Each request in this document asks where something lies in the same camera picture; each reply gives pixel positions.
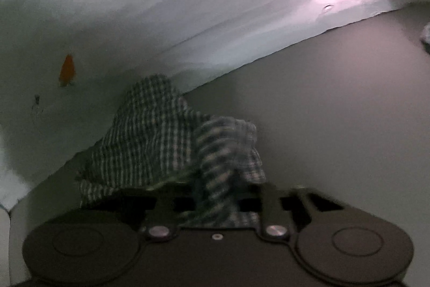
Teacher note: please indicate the white carrot print sheet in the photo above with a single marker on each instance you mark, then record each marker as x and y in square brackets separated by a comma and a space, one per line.
[168, 4]

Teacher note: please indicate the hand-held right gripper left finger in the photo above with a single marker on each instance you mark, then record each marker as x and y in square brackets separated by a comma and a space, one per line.
[161, 206]

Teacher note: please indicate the checkered shirt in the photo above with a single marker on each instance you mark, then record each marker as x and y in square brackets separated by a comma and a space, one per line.
[151, 125]

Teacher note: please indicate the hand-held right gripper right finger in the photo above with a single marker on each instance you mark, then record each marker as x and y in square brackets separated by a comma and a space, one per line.
[272, 206]

